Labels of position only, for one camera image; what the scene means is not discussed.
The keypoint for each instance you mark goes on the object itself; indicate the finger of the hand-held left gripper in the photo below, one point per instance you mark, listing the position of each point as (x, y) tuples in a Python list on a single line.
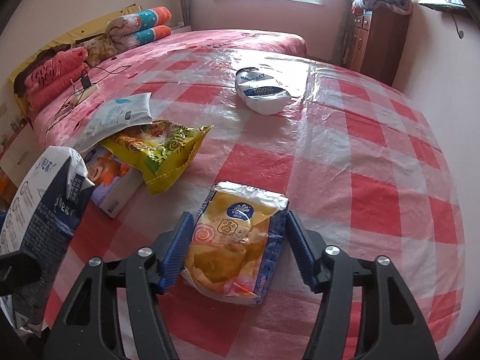
[(18, 273), (3, 223)]

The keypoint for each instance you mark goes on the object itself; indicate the white power strip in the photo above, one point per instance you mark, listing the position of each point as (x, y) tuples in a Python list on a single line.
[(86, 92)]

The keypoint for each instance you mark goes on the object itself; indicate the yellow green snack packet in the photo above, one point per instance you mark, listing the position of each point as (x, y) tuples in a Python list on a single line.
[(161, 150)]

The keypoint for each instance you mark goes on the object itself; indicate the white bottle with blue label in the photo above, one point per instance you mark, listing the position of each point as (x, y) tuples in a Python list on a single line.
[(262, 97)]

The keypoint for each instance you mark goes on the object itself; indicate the white bag with blue print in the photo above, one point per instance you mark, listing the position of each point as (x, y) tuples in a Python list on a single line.
[(112, 116)]

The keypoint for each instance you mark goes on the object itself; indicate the grey patterned curtain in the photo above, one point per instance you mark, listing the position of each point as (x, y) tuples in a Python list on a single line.
[(343, 33)]

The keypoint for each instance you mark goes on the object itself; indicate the folded pink blanket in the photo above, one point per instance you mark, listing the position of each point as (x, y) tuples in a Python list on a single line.
[(48, 75)]

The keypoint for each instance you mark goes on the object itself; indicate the yellow headboard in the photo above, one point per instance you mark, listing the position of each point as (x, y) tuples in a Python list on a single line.
[(93, 22)]

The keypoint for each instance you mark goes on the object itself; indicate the blue cartoon milk box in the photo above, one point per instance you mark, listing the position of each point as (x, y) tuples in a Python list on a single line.
[(112, 187)]

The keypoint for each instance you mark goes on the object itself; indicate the white nightstand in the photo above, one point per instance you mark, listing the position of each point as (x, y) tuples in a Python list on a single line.
[(15, 157)]

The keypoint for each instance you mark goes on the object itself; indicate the floral pillow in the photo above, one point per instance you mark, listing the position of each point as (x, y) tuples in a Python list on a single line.
[(97, 50)]

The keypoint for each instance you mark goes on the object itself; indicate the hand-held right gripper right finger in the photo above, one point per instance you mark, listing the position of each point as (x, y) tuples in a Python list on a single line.
[(300, 247)]

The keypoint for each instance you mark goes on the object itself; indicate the yellow blue snack packet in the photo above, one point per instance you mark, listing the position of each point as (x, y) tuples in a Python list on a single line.
[(225, 251)]

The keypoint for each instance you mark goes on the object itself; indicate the pink checkered tablecloth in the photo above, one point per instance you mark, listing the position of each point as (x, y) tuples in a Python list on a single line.
[(375, 157)]

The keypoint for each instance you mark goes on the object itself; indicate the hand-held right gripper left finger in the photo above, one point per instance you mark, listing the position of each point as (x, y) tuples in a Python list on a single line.
[(176, 255)]

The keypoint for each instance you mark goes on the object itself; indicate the brown wooden cabinet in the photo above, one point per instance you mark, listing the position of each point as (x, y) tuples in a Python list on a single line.
[(386, 45)]

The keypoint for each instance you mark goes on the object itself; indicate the bed with pink sheet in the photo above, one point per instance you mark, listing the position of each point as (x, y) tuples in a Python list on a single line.
[(225, 41)]

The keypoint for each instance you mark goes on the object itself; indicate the rolled colourful quilt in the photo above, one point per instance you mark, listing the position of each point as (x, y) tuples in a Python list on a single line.
[(138, 26)]

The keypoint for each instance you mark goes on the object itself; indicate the dark blue milk carton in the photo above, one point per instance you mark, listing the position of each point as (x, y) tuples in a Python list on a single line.
[(41, 210)]

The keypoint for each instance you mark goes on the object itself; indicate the black charger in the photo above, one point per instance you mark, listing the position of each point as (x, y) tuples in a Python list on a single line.
[(85, 80)]

